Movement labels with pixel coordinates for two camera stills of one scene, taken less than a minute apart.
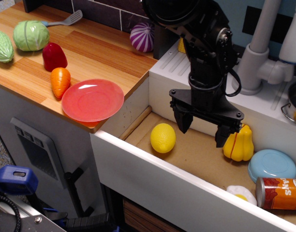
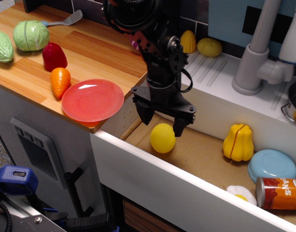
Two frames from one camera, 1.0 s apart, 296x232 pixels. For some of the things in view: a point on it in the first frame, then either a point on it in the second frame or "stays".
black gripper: (216, 108) → (166, 98)
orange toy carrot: (60, 79) stays
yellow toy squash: (239, 146) stays
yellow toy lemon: (163, 137) stays
